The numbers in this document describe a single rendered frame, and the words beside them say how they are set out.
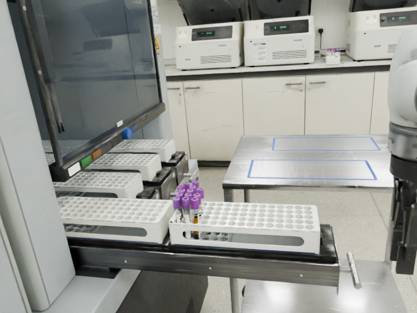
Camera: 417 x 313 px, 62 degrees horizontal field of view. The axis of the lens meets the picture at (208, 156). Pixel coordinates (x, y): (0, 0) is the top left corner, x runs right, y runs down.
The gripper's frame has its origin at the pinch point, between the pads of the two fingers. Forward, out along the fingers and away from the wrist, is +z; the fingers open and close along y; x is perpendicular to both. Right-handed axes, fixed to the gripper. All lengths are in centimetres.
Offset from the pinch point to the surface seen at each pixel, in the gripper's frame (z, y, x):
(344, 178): -2.5, -28.8, -6.9
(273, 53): -20, -231, -34
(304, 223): -7.2, 2.7, -18.4
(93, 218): -8, 5, -62
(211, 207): -7.3, -2.5, -37.8
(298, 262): -1.2, 6.6, -19.8
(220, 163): 76, -234, -85
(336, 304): 52, -40, -5
